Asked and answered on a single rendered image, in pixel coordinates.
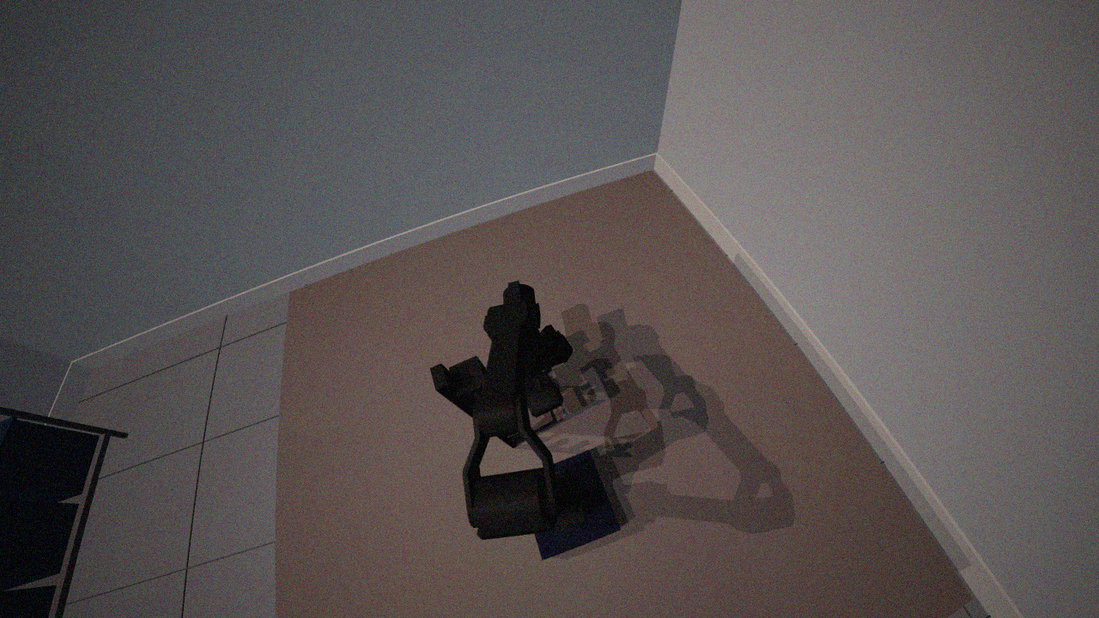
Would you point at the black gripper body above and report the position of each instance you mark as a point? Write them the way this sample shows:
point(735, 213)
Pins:
point(543, 396)

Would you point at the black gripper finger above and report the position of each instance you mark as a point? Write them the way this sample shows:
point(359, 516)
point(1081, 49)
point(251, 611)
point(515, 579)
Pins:
point(527, 390)

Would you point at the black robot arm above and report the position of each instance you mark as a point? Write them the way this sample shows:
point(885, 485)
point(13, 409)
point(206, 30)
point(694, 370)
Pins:
point(527, 501)

